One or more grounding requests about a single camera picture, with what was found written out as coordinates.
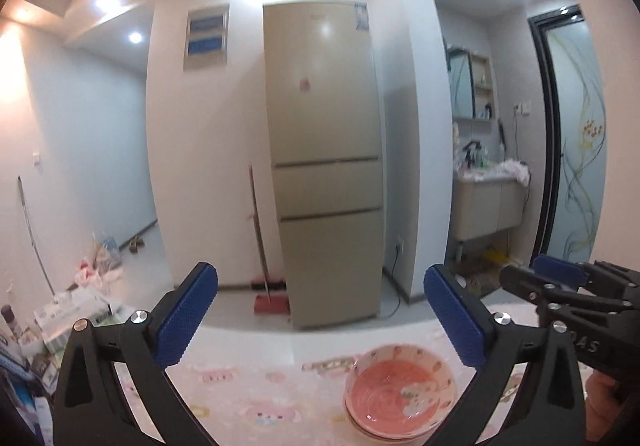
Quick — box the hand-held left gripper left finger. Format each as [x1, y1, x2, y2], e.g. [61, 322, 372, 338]
[54, 262, 219, 446]

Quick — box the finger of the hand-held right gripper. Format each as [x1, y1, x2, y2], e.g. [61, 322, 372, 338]
[500, 265, 637, 313]
[531, 253, 640, 299]

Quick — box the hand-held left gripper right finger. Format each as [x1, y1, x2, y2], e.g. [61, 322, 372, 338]
[423, 265, 586, 446]

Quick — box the pink strawberry bowl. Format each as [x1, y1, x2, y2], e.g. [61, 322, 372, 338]
[342, 345, 458, 442]

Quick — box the person's right hand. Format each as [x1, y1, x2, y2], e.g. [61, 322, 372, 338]
[584, 368, 640, 444]

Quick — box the printed floor mat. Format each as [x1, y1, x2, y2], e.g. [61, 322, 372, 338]
[452, 253, 521, 297]

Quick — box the beige vanity cabinet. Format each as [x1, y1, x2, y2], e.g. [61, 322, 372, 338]
[452, 173, 530, 242]

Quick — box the red dustpan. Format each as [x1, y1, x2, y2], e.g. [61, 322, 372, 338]
[254, 293, 290, 316]

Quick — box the pink cartoon tablecloth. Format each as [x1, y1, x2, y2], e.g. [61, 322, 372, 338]
[115, 306, 640, 446]

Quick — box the white plastic bag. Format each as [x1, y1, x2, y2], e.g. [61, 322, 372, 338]
[75, 261, 126, 288]
[92, 232, 121, 272]

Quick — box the white cloth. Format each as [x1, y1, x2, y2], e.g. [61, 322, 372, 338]
[492, 159, 530, 187]

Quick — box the white tissue box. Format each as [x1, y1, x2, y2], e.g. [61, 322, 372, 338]
[35, 289, 123, 332]

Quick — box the frosted glass door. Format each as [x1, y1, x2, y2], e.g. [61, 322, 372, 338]
[527, 4, 608, 267]

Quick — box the dark bottle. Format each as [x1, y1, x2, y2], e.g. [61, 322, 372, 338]
[2, 306, 23, 347]

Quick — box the bathroom mirror cabinet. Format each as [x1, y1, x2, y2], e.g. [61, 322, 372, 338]
[446, 45, 496, 119]

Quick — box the beige refrigerator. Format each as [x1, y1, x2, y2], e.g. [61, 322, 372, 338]
[262, 1, 386, 331]

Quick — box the black power cord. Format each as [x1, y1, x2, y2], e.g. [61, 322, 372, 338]
[382, 246, 403, 319]

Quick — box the grey wall panel box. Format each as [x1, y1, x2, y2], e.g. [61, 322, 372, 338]
[183, 3, 231, 72]

